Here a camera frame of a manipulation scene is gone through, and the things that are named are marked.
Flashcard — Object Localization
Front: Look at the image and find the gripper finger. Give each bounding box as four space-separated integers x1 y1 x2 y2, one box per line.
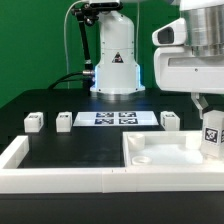
191 92 209 118

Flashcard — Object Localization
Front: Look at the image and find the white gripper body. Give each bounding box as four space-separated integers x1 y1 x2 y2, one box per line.
152 18 224 94

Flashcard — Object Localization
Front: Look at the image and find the white square tabletop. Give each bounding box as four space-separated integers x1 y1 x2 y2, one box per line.
123 131 224 166

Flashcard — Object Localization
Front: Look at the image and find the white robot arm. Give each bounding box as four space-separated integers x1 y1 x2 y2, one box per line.
88 0 224 114

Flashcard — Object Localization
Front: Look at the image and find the white marker sheet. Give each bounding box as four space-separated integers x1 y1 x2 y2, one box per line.
74 111 158 126

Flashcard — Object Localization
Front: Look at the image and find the white U-shaped fence wall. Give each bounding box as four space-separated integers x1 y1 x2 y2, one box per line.
0 136 224 194

